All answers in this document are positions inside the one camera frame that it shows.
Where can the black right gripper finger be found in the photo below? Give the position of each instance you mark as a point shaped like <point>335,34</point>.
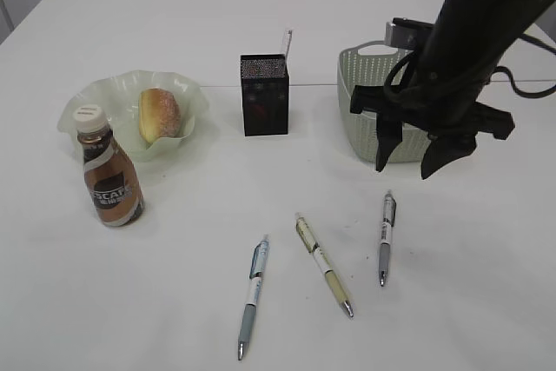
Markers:
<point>444,150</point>
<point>389,136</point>

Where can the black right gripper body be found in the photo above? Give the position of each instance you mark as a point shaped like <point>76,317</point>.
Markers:
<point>440,107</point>

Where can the clear plastic ruler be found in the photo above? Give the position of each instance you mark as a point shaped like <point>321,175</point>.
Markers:
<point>286,42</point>

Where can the sugared bread roll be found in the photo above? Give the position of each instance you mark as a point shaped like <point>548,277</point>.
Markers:
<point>159,115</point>

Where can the brown Nescafe coffee bottle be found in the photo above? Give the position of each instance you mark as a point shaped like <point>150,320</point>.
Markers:
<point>109,174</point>

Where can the pink pencil sharpener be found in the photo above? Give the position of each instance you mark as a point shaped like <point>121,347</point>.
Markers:
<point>259,112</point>

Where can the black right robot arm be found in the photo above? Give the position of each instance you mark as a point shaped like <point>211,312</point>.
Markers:
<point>474,32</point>

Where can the pale green plastic basket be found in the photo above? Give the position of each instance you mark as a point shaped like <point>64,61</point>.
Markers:
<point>369,64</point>

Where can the grey grip ballpoint pen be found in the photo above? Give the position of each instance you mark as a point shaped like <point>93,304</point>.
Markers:
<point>387,226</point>

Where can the cream grip ballpoint pen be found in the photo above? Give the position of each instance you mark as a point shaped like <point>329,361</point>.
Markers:
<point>326,267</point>

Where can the black mesh pen holder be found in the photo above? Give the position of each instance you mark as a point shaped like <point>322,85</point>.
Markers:
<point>265,79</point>

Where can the blue grip ballpoint pen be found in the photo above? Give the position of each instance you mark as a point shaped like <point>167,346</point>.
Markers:
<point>256,273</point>

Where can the pale green wavy glass plate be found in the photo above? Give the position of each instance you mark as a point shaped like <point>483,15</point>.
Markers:
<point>119,97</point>

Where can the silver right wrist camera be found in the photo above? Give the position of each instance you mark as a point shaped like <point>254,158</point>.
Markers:
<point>407,34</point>

